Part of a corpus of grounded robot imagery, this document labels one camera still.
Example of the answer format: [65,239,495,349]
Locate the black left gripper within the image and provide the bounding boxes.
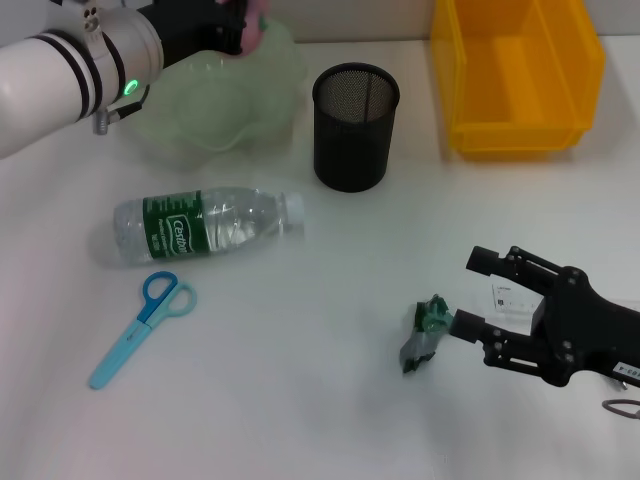
[136,0,251,69]

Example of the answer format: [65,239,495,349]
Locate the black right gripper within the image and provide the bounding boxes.
[448,244,640,390]

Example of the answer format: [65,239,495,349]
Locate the pink toy peach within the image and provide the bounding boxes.
[238,0,274,57]

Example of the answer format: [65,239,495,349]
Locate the green plastic wrapper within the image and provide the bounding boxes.
[399,293,454,375]

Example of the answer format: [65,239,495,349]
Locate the clear green-label water bottle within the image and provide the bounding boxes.
[113,185,306,267]

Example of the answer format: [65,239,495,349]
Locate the blue plastic scissors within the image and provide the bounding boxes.
[88,271,198,391]

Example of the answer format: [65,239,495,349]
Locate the clear plastic ruler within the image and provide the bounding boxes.
[487,281,547,334]

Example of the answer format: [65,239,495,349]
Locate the pale green fruit plate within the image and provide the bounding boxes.
[127,19,309,169]

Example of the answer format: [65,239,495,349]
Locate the black mesh pen holder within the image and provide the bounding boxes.
[312,62,402,193]

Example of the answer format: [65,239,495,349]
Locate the yellow plastic bin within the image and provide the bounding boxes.
[430,0,608,162]

